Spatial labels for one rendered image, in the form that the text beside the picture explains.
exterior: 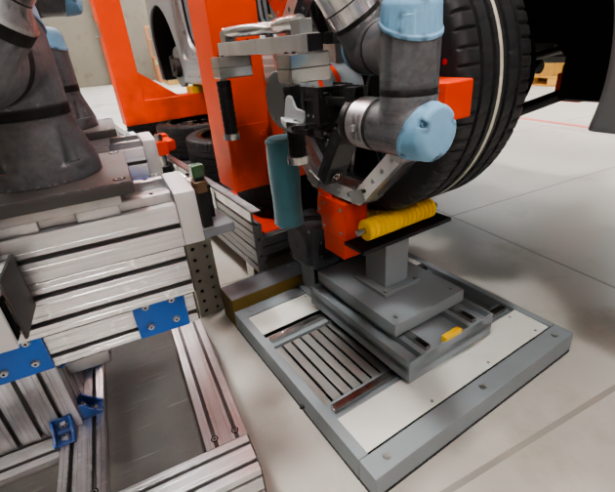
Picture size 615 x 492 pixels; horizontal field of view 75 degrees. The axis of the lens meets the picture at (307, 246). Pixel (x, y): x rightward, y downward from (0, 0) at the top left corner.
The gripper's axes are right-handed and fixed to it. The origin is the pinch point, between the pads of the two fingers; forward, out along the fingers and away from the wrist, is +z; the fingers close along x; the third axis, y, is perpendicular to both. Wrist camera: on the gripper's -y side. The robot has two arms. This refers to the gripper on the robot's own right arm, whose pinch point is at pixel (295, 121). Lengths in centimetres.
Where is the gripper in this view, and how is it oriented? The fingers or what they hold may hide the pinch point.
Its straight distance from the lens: 82.0
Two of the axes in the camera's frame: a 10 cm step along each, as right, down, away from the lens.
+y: -0.7, -8.9, -4.5
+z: -5.4, -3.5, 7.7
